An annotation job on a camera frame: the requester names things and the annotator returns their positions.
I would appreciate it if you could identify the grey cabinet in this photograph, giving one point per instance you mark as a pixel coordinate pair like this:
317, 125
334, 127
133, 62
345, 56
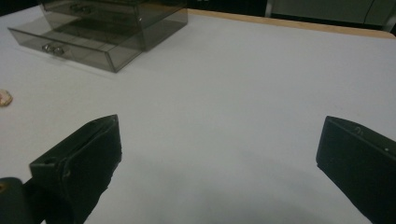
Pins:
330, 11

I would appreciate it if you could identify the small beige round object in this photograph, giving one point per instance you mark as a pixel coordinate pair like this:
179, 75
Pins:
4, 98

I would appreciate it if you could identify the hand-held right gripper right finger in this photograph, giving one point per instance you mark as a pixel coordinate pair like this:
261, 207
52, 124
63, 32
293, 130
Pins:
361, 161

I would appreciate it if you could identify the smoky transparent drawer organizer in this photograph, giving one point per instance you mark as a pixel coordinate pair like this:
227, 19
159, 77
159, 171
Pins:
146, 21

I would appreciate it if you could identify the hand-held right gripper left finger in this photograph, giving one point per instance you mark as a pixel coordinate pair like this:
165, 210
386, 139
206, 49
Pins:
84, 161

